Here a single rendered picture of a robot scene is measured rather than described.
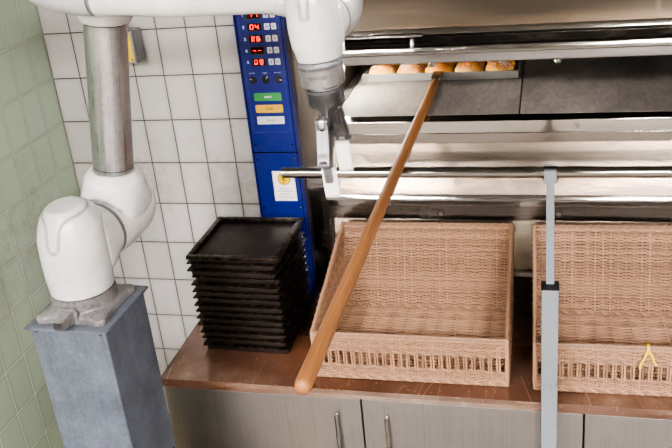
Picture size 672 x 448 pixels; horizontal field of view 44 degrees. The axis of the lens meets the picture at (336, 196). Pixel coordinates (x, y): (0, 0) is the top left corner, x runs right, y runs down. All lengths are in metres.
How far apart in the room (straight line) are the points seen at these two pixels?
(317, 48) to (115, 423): 1.08
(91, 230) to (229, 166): 0.87
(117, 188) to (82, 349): 0.39
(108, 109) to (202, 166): 0.81
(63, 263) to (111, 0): 0.62
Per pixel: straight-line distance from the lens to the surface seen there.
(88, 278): 2.04
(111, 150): 2.11
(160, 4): 1.77
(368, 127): 2.61
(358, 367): 2.42
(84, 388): 2.18
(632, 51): 2.35
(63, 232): 2.01
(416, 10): 2.48
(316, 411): 2.48
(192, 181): 2.86
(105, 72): 2.04
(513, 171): 2.20
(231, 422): 2.60
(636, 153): 2.62
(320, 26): 1.62
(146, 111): 2.83
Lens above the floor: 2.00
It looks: 23 degrees down
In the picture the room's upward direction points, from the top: 6 degrees counter-clockwise
